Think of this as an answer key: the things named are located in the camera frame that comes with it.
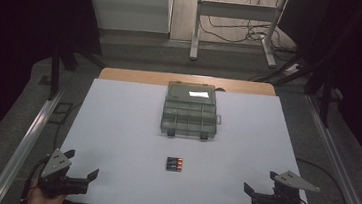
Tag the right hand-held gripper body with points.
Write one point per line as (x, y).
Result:
(280, 200)

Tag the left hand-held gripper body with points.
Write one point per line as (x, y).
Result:
(57, 165)

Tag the black orange battery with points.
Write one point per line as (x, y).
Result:
(174, 164)
(174, 160)
(174, 168)

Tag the clear plastic compartment storage box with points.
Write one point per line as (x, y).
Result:
(190, 116)

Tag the person's left hand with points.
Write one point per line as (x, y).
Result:
(42, 200)

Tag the white table mat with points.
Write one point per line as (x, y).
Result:
(124, 143)

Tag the black metal stand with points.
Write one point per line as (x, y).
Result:
(327, 96)
(55, 70)

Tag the wooden table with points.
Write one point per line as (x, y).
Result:
(131, 75)

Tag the silver metal rail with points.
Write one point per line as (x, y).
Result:
(337, 164)
(23, 150)

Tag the white wall panel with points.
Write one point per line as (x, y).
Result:
(128, 6)

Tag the white metal desk frame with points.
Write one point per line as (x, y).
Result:
(234, 10)

